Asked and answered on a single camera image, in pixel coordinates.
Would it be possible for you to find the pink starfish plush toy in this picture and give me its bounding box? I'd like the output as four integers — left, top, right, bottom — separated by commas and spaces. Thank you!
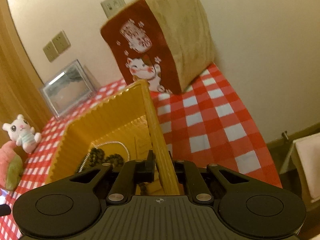
0, 141, 23, 191

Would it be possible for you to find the golden plastic tray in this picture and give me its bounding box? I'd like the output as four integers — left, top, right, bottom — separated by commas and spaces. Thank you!
46, 80, 180, 195

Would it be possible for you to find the white bunny plush toy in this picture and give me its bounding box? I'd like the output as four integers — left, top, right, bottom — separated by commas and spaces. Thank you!
2, 114, 42, 154

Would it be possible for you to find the white pearl bracelet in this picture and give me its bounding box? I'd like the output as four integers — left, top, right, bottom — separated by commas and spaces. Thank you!
75, 141, 131, 173

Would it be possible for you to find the right wall data socket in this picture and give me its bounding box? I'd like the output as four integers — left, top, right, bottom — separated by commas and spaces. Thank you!
100, 0, 125, 19

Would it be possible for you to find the silver framed sand picture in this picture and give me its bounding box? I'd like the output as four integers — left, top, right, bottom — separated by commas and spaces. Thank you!
40, 59, 99, 119

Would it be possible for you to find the lucky cat toast cushion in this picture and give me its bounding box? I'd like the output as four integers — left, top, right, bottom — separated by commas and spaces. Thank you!
100, 0, 214, 94

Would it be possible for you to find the red white checkered tablecloth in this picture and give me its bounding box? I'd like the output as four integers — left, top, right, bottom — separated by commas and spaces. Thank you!
0, 62, 283, 240

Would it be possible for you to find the left double wall socket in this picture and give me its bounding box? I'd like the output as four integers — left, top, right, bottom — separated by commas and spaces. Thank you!
43, 41, 59, 62

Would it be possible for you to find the wooden headboard panel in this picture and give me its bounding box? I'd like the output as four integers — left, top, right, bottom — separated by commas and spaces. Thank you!
1, 0, 52, 131

